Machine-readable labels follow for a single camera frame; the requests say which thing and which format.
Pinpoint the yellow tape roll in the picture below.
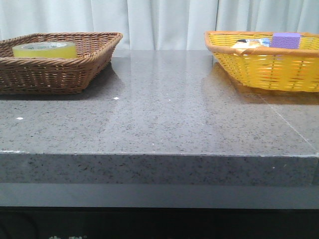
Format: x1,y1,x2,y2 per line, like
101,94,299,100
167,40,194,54
12,41,77,59

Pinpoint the white curtain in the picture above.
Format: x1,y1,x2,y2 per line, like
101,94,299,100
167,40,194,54
0,0,319,50

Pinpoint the white orange plush toy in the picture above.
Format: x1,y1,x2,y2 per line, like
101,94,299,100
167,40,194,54
231,41,262,54

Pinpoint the blue snack packet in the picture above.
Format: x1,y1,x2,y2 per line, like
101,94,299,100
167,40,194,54
237,38,270,47

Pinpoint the yellow wicker basket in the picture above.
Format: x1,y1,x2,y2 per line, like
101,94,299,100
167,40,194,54
204,31,319,92

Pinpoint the purple sponge block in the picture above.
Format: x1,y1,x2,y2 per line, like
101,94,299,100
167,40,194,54
270,32,302,49

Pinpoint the brown wicker basket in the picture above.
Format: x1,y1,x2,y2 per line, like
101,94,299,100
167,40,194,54
0,32,123,95

